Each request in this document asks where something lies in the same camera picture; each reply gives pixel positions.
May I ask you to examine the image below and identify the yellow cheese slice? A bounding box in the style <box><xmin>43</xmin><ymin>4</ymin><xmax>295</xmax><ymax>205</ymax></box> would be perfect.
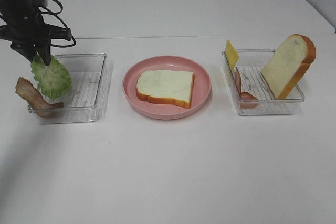
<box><xmin>224</xmin><ymin>40</ymin><xmax>239</xmax><ymax>71</ymax></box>

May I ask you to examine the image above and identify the pink bacon strip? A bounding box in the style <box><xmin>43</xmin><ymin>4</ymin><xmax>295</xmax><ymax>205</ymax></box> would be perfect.
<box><xmin>235</xmin><ymin>67</ymin><xmax>258</xmax><ymax>109</ymax></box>

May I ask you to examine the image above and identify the pink round plate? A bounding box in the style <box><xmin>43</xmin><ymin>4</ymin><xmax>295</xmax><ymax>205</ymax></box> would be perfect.
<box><xmin>123</xmin><ymin>56</ymin><xmax>212</xmax><ymax>120</ymax></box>

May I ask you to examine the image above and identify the left clear plastic tray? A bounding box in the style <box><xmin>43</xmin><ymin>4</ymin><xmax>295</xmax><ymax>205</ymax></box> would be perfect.
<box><xmin>27</xmin><ymin>54</ymin><xmax>113</xmax><ymax>124</ymax></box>

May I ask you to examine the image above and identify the brown bacon strip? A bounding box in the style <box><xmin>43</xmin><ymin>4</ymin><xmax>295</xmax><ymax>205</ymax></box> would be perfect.
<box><xmin>15</xmin><ymin>77</ymin><xmax>64</xmax><ymax>118</ymax></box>

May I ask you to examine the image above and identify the bread slice tray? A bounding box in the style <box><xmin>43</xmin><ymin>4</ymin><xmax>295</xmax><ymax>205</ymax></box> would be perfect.
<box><xmin>136</xmin><ymin>70</ymin><xmax>195</xmax><ymax>109</ymax></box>
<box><xmin>261</xmin><ymin>34</ymin><xmax>316</xmax><ymax>100</ymax></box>

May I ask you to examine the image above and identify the green lettuce leaf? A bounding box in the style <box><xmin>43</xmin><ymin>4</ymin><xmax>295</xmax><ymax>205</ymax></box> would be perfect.
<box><xmin>30</xmin><ymin>55</ymin><xmax>72</xmax><ymax>99</ymax></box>

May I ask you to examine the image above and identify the right clear plastic tray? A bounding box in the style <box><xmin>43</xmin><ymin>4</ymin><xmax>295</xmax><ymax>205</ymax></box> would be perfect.
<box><xmin>222</xmin><ymin>49</ymin><xmax>305</xmax><ymax>116</ymax></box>

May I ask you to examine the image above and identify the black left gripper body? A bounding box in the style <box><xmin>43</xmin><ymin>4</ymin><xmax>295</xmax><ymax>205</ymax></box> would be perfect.
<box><xmin>1</xmin><ymin>0</ymin><xmax>72</xmax><ymax>46</ymax></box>

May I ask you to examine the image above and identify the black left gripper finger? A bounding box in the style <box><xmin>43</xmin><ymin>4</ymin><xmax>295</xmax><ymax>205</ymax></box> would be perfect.
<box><xmin>36</xmin><ymin>45</ymin><xmax>51</xmax><ymax>66</ymax></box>
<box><xmin>11</xmin><ymin>45</ymin><xmax>36</xmax><ymax>62</ymax></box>

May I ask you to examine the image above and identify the clear plastic tray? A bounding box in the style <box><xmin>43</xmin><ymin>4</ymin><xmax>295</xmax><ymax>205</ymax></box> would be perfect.
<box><xmin>27</xmin><ymin>54</ymin><xmax>113</xmax><ymax>124</ymax></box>
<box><xmin>222</xmin><ymin>49</ymin><xmax>305</xmax><ymax>116</ymax></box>

